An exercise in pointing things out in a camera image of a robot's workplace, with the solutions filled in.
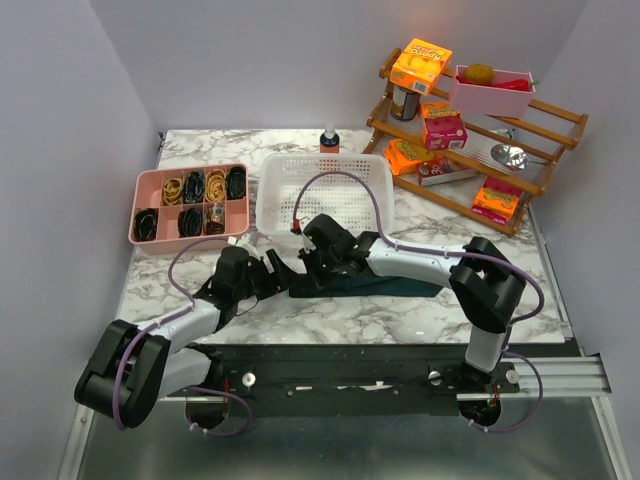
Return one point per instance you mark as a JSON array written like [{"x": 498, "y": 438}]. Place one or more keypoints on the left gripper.
[{"x": 273, "y": 283}]

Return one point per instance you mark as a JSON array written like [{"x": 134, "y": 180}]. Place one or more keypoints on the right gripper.
[{"x": 319, "y": 279}]

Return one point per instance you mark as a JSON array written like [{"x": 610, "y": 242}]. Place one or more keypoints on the dark green tie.
[{"x": 362, "y": 286}]

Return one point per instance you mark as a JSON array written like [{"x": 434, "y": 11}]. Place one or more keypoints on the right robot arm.
[{"x": 485, "y": 283}]

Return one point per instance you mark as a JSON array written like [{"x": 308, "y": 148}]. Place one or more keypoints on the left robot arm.
[{"x": 133, "y": 366}]

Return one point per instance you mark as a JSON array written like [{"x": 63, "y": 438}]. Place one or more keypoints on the patterned rolled tie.
[{"x": 214, "y": 219}]

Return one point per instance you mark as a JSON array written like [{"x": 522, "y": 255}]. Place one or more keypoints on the white plastic basket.
[{"x": 356, "y": 190}]

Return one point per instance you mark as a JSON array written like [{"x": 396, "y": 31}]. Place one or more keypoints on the black rolled tie top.
[{"x": 236, "y": 183}]

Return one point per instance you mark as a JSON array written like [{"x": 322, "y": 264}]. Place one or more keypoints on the black rolled tie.
[
  {"x": 190, "y": 222},
  {"x": 145, "y": 225},
  {"x": 236, "y": 183}
]

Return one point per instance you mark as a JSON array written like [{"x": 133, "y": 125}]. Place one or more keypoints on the black rolled tie bottom middle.
[{"x": 190, "y": 222}]

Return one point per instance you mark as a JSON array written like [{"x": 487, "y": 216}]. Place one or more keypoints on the yellow rolled tie right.
[{"x": 215, "y": 186}]

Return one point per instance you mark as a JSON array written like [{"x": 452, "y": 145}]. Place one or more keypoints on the yellow rolled tie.
[
  {"x": 215, "y": 186},
  {"x": 172, "y": 191}
]

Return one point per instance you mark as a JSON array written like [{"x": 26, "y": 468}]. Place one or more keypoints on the dark blue rolled tie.
[{"x": 194, "y": 187}]

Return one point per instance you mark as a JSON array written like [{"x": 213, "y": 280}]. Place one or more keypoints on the pink compartment organizer box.
[{"x": 148, "y": 194}]

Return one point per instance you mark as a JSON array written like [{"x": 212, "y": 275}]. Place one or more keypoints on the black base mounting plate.
[{"x": 335, "y": 380}]

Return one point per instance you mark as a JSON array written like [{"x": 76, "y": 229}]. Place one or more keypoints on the orange spray bottle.
[{"x": 329, "y": 141}]

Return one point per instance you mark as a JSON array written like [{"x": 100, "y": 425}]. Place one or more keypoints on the yellow rolled tie left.
[{"x": 172, "y": 191}]

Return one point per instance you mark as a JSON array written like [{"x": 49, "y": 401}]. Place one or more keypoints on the orange sponge box middle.
[{"x": 404, "y": 156}]

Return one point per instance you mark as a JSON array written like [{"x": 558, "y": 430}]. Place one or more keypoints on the orange sponge box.
[
  {"x": 404, "y": 156},
  {"x": 496, "y": 200},
  {"x": 419, "y": 66}
]

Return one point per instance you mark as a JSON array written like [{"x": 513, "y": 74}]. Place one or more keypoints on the black rolled tie bottom left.
[{"x": 145, "y": 225}]

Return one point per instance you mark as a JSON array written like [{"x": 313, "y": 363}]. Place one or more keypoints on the white red flat box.
[{"x": 442, "y": 170}]

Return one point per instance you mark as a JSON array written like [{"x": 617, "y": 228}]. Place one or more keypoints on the dark jar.
[{"x": 405, "y": 103}]

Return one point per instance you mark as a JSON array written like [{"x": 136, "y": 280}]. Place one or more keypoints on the pink sponge box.
[{"x": 443, "y": 127}]

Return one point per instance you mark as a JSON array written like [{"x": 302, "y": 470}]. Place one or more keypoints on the orange sponge box lower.
[{"x": 496, "y": 200}]

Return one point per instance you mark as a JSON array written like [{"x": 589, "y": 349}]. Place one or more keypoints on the wooden tiered rack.
[{"x": 476, "y": 154}]

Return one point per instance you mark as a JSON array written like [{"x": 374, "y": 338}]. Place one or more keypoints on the silver metal spoon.
[{"x": 512, "y": 157}]

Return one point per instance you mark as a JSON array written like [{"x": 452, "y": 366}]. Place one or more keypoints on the orange sponge box top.
[{"x": 419, "y": 66}]

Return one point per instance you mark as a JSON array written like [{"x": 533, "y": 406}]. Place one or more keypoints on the pink rectangular bin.
[{"x": 490, "y": 100}]

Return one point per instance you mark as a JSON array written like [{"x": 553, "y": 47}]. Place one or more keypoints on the brown potato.
[{"x": 479, "y": 74}]

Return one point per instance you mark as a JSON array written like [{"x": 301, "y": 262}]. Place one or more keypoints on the red chili pepper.
[{"x": 514, "y": 85}]

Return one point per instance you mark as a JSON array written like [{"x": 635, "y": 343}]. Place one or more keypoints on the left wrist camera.
[{"x": 248, "y": 242}]

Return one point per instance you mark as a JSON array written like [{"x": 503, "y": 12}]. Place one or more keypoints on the aluminium rail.
[{"x": 562, "y": 377}]

